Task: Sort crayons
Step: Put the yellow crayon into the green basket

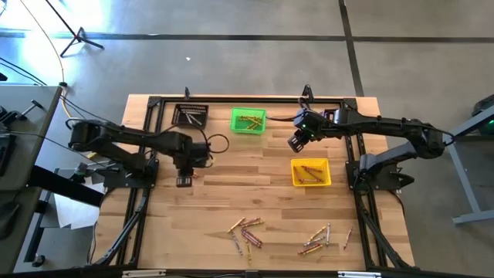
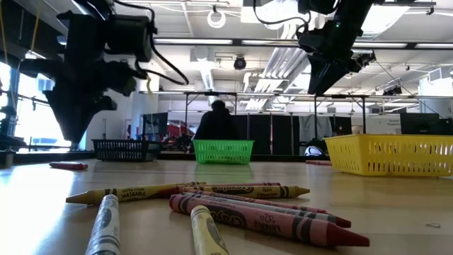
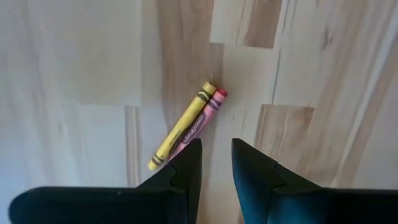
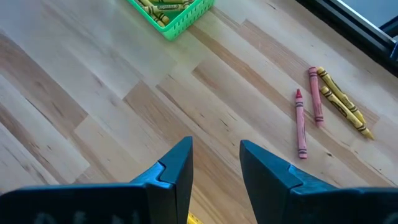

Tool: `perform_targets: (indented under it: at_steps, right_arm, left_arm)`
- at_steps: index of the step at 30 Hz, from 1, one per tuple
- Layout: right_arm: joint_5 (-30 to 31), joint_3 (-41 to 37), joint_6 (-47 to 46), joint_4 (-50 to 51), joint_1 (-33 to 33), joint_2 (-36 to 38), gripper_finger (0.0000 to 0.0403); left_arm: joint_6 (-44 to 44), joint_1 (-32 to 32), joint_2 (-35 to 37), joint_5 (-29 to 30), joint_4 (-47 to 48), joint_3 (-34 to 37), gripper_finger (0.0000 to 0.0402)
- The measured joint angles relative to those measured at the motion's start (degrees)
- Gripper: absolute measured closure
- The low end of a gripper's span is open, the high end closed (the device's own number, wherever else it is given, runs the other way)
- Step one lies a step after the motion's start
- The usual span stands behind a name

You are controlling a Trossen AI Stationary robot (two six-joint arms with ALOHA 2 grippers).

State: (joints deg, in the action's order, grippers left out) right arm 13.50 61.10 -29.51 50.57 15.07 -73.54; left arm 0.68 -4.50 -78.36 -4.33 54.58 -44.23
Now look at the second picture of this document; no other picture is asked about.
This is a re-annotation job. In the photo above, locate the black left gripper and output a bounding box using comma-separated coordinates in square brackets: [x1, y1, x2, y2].
[19, 59, 138, 143]

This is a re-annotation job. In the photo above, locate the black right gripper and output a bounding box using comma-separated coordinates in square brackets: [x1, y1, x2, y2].
[306, 19, 358, 96]

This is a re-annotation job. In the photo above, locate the yellow crayon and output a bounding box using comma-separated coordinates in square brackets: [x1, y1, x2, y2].
[178, 185, 311, 200]
[190, 205, 229, 255]
[66, 181, 207, 206]

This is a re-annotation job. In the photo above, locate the gray crayon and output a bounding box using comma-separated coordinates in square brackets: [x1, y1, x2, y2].
[84, 193, 121, 255]

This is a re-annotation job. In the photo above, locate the black plastic basket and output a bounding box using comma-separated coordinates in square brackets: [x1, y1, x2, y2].
[92, 140, 162, 163]

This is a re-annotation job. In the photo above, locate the black fabric curtain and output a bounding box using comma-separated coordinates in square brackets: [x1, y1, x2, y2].
[240, 113, 300, 156]

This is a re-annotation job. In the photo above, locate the black metal stand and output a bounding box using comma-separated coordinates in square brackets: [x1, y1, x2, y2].
[0, 81, 36, 169]

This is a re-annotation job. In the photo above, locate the black monitor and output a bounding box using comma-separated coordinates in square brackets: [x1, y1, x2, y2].
[141, 112, 169, 142]
[399, 112, 440, 135]

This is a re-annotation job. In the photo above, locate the yellow plastic basket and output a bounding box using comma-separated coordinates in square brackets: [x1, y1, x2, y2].
[324, 133, 453, 177]

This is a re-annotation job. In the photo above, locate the person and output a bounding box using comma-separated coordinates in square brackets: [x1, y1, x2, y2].
[193, 99, 241, 153]

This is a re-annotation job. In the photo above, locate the green plastic basket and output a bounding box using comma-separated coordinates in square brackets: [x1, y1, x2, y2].
[193, 139, 255, 166]

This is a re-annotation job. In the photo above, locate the long ceiling light fixture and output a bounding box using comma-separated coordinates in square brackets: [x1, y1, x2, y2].
[151, 37, 453, 50]

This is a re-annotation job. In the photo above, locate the black frame stand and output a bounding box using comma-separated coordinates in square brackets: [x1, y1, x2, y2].
[183, 91, 239, 142]
[313, 93, 369, 146]

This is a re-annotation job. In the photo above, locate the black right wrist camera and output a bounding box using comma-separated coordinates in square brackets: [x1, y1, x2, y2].
[299, 30, 336, 54]

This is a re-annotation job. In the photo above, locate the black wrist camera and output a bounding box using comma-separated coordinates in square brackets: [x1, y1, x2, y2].
[299, 30, 336, 54]
[104, 14, 154, 64]

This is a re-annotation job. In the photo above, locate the black right camera cable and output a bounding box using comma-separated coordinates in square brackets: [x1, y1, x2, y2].
[252, 0, 313, 36]

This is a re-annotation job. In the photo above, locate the black camera cable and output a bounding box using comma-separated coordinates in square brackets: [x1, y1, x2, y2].
[252, 0, 313, 36]
[113, 0, 190, 86]

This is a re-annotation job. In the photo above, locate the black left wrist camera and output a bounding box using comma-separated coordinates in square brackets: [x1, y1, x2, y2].
[104, 14, 154, 64]

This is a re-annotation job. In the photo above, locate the black left camera cable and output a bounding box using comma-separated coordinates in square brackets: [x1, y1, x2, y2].
[113, 0, 190, 86]

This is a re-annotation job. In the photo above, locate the black aluminium table frame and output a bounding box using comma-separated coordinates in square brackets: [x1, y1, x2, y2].
[0, 148, 332, 166]

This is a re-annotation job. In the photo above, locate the white cable coil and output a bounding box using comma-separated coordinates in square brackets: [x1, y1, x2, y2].
[207, 9, 227, 29]

